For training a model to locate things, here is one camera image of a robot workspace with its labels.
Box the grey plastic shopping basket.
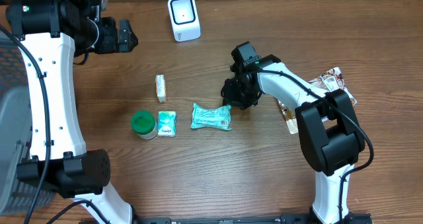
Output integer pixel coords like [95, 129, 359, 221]
[1, 34, 42, 215]

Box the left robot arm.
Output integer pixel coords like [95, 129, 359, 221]
[6, 0, 138, 223]

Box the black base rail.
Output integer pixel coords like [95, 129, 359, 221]
[79, 212, 373, 224]

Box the teal crinkled wrapper packet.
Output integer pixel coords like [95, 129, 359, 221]
[191, 103, 232, 131]

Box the teal tissue pack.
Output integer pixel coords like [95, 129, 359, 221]
[158, 111, 176, 137]

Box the beige snack pouch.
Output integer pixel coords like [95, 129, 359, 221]
[278, 67, 357, 134]

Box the green lid jar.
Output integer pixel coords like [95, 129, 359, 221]
[130, 110, 158, 140]

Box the orange tissue pack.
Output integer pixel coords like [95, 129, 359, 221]
[155, 75, 167, 103]

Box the white barcode scanner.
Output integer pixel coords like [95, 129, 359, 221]
[167, 0, 201, 42]

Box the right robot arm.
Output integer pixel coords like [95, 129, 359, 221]
[221, 42, 371, 223]

